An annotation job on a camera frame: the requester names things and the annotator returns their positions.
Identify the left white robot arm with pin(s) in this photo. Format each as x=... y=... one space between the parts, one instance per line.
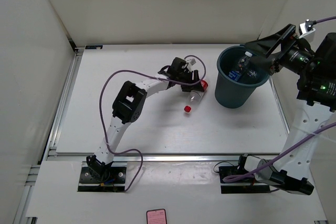
x=129 y=103

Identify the dark teal plastic bin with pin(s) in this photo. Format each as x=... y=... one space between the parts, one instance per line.
x=229 y=93

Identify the black label plastic bottle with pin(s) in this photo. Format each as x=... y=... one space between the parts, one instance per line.
x=252 y=73

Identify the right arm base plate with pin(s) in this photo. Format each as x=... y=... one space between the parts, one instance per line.
x=247 y=185

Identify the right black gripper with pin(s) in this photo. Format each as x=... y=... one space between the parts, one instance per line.
x=267 y=45

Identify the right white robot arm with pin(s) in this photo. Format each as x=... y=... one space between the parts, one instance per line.
x=315 y=106

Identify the pink smartphone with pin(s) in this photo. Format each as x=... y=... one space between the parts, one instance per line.
x=156 y=216

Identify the aluminium table front rail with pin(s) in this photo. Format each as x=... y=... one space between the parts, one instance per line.
x=54 y=156

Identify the red label water bottle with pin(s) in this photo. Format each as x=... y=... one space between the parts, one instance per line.
x=195 y=97

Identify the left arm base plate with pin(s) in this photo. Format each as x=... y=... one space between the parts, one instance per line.
x=112 y=182

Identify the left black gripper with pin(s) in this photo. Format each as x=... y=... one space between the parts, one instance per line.
x=192 y=87

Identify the blue label water bottle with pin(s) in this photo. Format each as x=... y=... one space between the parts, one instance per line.
x=240 y=67

